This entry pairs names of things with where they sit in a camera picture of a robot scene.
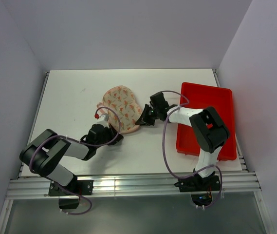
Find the aluminium rail frame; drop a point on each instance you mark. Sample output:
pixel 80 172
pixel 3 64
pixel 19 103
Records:
pixel 241 208

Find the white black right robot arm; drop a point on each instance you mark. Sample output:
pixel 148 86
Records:
pixel 209 129

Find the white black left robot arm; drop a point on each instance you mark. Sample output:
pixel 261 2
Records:
pixel 44 153

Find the red plastic tray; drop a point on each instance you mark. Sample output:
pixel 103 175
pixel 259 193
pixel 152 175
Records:
pixel 201 97

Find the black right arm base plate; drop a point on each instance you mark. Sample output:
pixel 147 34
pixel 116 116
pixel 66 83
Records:
pixel 198 184

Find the pink mesh laundry bag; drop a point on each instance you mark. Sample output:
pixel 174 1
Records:
pixel 123 109

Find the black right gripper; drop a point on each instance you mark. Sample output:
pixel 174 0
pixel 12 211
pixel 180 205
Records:
pixel 144 119

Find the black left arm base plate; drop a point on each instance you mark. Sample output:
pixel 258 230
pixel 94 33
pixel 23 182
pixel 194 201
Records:
pixel 72 195

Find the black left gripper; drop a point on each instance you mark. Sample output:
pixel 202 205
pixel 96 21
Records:
pixel 112 134

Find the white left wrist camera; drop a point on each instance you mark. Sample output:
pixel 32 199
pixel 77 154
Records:
pixel 103 118

